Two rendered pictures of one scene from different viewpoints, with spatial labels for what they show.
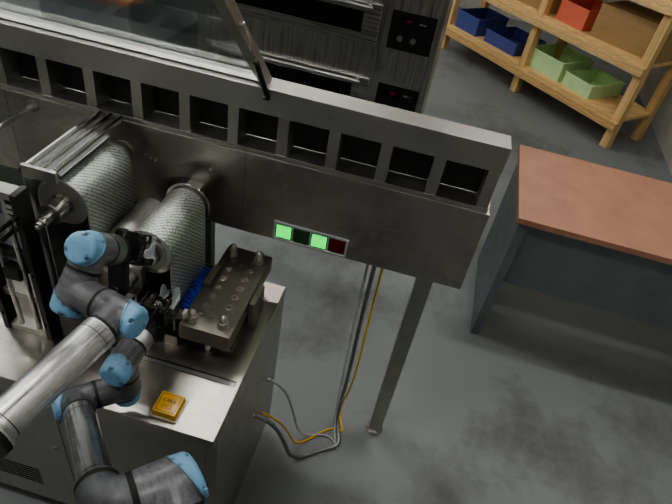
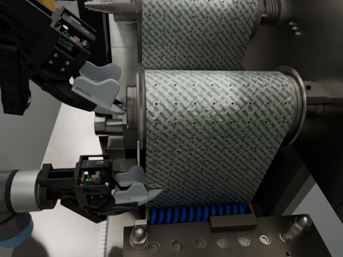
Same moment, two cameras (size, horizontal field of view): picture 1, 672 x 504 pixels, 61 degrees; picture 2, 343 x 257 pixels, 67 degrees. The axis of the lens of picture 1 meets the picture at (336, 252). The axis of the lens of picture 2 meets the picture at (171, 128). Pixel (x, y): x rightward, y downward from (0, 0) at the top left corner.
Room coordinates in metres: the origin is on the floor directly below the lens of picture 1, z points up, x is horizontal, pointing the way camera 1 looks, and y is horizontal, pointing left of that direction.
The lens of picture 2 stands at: (1.11, 0.17, 1.52)
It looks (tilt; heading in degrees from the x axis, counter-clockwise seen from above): 42 degrees down; 73
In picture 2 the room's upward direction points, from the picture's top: 6 degrees clockwise
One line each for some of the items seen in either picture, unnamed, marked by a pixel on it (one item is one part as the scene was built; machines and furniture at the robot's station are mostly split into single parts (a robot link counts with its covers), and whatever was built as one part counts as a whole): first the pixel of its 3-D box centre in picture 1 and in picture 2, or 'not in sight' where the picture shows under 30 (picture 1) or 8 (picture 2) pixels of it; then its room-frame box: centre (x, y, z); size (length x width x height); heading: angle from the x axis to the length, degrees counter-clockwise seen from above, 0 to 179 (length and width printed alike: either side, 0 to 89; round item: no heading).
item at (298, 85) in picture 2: (188, 203); (279, 106); (1.41, 0.49, 1.25); 0.15 x 0.01 x 0.15; 83
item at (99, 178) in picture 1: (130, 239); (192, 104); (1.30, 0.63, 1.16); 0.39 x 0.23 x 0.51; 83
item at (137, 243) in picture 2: (192, 314); (139, 234); (1.13, 0.39, 1.05); 0.04 x 0.04 x 0.04
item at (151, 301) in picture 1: (152, 317); (79, 185); (1.04, 0.47, 1.12); 0.12 x 0.08 x 0.09; 173
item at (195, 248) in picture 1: (189, 266); (205, 181); (1.27, 0.44, 1.11); 0.23 x 0.01 x 0.18; 173
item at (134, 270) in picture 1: (135, 307); (123, 165); (1.12, 0.56, 1.05); 0.06 x 0.05 x 0.31; 173
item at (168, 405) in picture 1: (168, 405); not in sight; (0.91, 0.38, 0.91); 0.07 x 0.07 x 0.02; 83
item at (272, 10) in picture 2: (118, 154); (263, 12); (1.48, 0.73, 1.34); 0.07 x 0.07 x 0.07; 83
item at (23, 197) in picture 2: (136, 339); (34, 188); (0.96, 0.48, 1.11); 0.08 x 0.05 x 0.08; 83
